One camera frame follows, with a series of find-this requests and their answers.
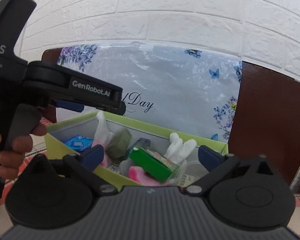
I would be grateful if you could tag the pink cloth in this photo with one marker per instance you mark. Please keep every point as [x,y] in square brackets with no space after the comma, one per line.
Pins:
[136,175]

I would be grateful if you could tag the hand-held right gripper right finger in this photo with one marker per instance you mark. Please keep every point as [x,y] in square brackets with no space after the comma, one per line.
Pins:
[210,157]

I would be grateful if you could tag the person's left hand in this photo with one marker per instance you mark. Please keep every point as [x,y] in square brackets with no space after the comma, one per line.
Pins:
[22,145]

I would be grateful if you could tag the green carton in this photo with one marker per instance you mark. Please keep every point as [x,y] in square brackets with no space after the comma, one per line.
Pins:
[150,165]

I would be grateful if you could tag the brown wooden headboard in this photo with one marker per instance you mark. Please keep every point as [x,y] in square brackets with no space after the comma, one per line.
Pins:
[265,117]

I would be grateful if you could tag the blue packet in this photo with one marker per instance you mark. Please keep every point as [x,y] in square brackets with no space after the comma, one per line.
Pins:
[77,142]

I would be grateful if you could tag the green cardboard box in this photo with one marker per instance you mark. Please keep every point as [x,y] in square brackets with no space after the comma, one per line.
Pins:
[110,176]

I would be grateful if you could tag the small printed packet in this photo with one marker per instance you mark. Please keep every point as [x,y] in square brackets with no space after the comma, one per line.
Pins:
[114,168]

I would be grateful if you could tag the clear plastic cup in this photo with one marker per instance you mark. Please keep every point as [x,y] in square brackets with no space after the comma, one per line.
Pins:
[195,167]

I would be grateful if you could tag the plaid blanket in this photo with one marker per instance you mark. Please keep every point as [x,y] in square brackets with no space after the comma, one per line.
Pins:
[40,150]

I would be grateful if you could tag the grey green cloth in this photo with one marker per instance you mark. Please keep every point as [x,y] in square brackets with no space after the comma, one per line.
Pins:
[120,142]

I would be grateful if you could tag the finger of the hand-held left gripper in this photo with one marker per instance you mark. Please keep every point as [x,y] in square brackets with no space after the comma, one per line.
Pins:
[70,106]
[121,108]

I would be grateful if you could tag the floral plastic bedding bag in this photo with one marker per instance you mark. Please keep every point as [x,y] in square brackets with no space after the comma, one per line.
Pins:
[177,92]

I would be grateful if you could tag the white glove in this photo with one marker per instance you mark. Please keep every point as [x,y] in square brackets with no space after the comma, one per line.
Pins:
[177,150]
[101,130]

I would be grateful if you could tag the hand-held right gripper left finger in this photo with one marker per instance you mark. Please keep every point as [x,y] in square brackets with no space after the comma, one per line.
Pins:
[93,156]

